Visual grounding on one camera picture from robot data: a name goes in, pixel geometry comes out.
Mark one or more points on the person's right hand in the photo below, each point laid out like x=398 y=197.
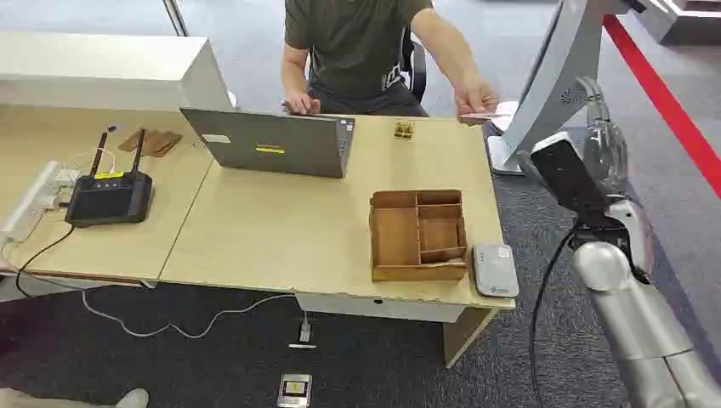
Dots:
x=303 y=104

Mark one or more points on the grey laptop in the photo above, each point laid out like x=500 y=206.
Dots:
x=270 y=143

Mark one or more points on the white power strip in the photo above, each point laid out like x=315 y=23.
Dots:
x=34 y=200

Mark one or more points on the black office chair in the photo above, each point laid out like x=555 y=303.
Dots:
x=418 y=67

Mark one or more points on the white platform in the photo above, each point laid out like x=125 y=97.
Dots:
x=684 y=19

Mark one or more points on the wooden desk leg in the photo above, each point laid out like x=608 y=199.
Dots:
x=464 y=337

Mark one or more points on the wooden card box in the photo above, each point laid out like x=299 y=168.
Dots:
x=418 y=236

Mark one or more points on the silver device with yellow label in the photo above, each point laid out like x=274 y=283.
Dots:
x=294 y=389

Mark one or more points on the white desk partition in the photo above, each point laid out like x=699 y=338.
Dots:
x=107 y=70

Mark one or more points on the white desk drawer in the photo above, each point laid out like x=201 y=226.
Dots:
x=377 y=308

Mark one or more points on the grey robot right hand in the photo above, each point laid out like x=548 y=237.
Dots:
x=607 y=152

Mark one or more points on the flat brown wooden pieces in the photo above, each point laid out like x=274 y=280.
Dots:
x=155 y=143

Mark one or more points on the metal pole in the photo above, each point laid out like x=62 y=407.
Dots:
x=175 y=17

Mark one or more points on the small wooden block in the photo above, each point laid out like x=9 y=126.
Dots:
x=404 y=130

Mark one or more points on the person's left hand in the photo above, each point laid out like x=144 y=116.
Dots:
x=474 y=100

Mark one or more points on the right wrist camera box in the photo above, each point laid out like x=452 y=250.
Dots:
x=566 y=172

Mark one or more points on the white shoe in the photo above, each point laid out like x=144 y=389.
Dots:
x=133 y=398

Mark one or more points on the black remote controller with antennas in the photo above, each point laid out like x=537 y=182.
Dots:
x=110 y=197

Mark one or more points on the person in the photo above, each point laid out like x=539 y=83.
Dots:
x=352 y=50

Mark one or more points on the grey card reader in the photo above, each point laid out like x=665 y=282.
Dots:
x=494 y=271

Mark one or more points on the pale card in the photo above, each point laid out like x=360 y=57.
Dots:
x=483 y=116

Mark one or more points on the white machine stand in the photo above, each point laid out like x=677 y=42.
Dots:
x=555 y=73

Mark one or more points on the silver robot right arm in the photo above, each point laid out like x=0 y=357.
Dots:
x=636 y=321

